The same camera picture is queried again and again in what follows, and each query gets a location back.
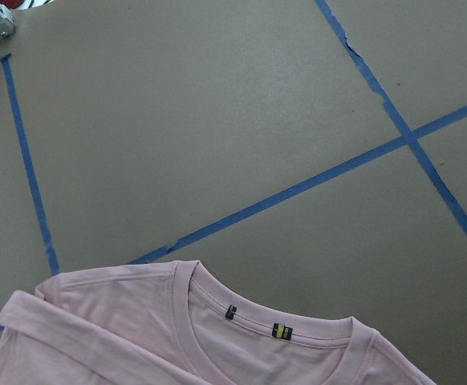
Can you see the pink Snoopy t-shirt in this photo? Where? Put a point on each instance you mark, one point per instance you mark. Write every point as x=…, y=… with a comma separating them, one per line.
x=175, y=323

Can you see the blue tape line lengthwise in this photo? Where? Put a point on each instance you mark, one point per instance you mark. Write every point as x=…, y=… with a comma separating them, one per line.
x=409, y=136

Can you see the short blue tape centre mark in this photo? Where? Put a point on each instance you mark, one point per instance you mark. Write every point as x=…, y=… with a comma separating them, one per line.
x=28, y=164

